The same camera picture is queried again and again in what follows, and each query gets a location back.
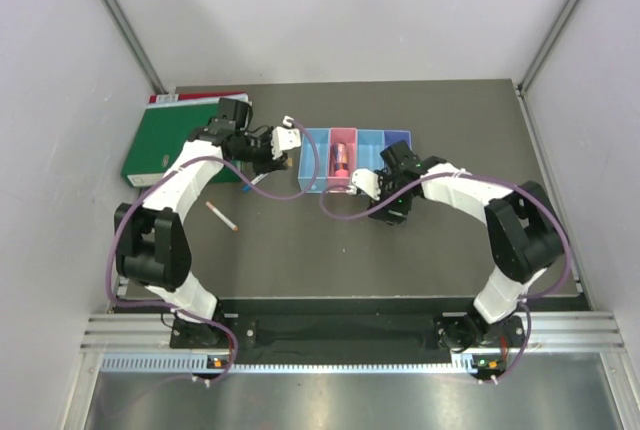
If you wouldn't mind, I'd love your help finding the green ring binder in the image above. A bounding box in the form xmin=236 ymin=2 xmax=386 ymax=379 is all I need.
xmin=120 ymin=93 xmax=249 ymax=188

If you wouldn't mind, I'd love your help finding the grey cable duct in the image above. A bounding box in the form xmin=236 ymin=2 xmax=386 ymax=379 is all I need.
xmin=100 ymin=353 xmax=498 ymax=375

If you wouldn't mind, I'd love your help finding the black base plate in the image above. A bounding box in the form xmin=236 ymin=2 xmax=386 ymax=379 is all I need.
xmin=168 ymin=312 xmax=529 ymax=351

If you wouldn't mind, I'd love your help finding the purple drawer bin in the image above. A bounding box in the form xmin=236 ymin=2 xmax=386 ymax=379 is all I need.
xmin=383 ymin=130 xmax=412 ymax=149

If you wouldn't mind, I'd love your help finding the red folder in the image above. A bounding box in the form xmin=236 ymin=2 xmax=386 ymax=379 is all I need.
xmin=146 ymin=93 xmax=250 ymax=109

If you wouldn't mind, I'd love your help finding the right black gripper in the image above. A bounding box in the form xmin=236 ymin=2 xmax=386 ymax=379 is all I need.
xmin=367 ymin=171 xmax=415 ymax=227

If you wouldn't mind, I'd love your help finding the crayon tube pink cap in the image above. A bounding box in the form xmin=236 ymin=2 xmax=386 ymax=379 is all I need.
xmin=332 ymin=142 xmax=350 ymax=178

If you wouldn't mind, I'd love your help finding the aluminium frame post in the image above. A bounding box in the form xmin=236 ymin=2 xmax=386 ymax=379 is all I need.
xmin=100 ymin=0 xmax=167 ymax=94
xmin=515 ymin=0 xmax=582 ymax=98

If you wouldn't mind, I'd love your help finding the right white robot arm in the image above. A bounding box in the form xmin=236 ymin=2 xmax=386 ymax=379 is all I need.
xmin=350 ymin=141 xmax=565 ymax=352

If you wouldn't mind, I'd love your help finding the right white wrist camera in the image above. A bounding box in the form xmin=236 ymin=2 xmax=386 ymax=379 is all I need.
xmin=347 ymin=168 xmax=381 ymax=201

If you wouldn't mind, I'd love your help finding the pink pencil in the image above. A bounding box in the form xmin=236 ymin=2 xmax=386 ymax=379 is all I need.
xmin=205 ymin=201 xmax=239 ymax=232

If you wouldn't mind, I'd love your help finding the left aluminium frame post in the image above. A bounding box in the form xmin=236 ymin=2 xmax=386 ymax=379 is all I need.
xmin=100 ymin=0 xmax=167 ymax=94

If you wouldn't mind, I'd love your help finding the right aluminium frame post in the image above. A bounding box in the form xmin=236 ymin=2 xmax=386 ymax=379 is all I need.
xmin=515 ymin=0 xmax=582 ymax=98

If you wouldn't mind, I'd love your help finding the white blue pen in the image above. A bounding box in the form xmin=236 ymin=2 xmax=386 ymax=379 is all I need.
xmin=242 ymin=174 xmax=267 ymax=193

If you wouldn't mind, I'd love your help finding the aluminium front rail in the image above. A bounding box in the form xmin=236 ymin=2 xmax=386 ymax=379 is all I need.
xmin=80 ymin=311 xmax=624 ymax=362

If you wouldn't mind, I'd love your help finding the light blue bin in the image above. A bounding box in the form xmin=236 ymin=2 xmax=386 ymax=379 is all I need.
xmin=298 ymin=128 xmax=330 ymax=194
xmin=356 ymin=129 xmax=385 ymax=171

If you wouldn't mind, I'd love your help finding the pink drawer bin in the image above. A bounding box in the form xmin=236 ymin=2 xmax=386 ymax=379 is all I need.
xmin=328 ymin=127 xmax=357 ymax=186

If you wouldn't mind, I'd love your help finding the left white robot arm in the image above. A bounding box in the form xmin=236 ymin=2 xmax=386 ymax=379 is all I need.
xmin=107 ymin=97 xmax=302 ymax=348

